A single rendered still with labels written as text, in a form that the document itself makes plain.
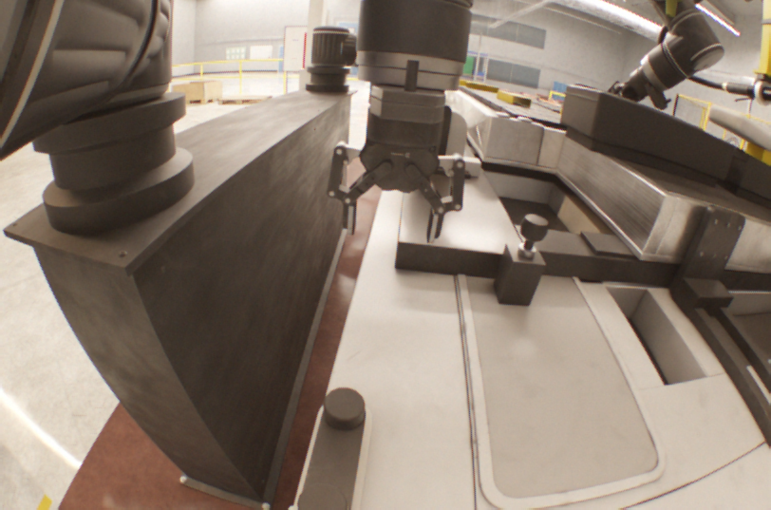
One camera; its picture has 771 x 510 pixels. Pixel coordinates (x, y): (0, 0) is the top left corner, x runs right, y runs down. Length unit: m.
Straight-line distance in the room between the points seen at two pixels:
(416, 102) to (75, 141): 0.35
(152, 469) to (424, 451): 1.09
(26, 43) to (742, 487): 0.57
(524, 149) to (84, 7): 0.78
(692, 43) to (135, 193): 1.04
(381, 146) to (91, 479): 1.33
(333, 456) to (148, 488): 1.06
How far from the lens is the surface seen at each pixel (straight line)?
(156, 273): 0.44
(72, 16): 0.18
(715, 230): 0.59
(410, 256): 0.41
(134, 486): 1.28
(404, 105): 0.25
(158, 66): 0.45
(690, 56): 0.91
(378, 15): 0.30
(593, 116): 0.62
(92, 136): 0.41
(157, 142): 0.45
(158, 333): 0.46
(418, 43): 0.28
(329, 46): 1.78
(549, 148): 0.81
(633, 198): 0.56
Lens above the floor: 1.08
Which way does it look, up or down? 27 degrees down
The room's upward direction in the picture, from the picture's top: 6 degrees clockwise
